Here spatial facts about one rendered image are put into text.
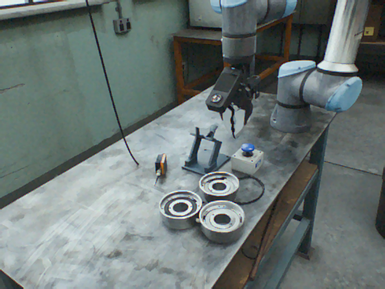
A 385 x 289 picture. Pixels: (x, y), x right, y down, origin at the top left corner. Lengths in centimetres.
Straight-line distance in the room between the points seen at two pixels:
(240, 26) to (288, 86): 48
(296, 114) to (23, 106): 168
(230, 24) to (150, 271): 54
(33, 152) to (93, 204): 152
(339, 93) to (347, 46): 14
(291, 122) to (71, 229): 78
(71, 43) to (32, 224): 169
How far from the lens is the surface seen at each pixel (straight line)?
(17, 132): 234
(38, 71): 234
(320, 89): 111
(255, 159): 97
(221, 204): 82
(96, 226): 87
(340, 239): 202
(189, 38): 299
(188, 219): 79
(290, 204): 129
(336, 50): 110
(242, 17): 74
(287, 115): 121
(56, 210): 96
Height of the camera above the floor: 136
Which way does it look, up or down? 29 degrees down
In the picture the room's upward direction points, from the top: 3 degrees counter-clockwise
